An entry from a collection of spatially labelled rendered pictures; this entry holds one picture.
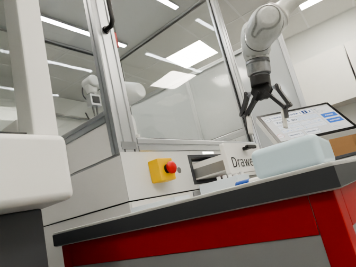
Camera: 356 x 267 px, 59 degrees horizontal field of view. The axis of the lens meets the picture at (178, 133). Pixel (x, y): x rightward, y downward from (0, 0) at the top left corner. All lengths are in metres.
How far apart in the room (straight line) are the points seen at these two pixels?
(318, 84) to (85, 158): 3.82
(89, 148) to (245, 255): 0.72
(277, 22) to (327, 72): 3.52
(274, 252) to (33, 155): 0.35
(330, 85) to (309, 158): 4.08
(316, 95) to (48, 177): 4.20
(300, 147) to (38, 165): 0.37
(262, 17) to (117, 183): 0.67
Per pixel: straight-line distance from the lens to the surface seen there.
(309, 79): 4.58
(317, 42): 5.08
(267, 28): 1.07
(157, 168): 0.97
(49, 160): 0.51
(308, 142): 0.45
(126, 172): 0.93
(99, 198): 1.02
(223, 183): 0.89
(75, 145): 1.12
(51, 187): 0.50
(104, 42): 1.09
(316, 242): 0.40
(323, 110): 2.25
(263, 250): 0.43
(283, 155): 0.45
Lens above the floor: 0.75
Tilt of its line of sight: 13 degrees up
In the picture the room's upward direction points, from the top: 13 degrees counter-clockwise
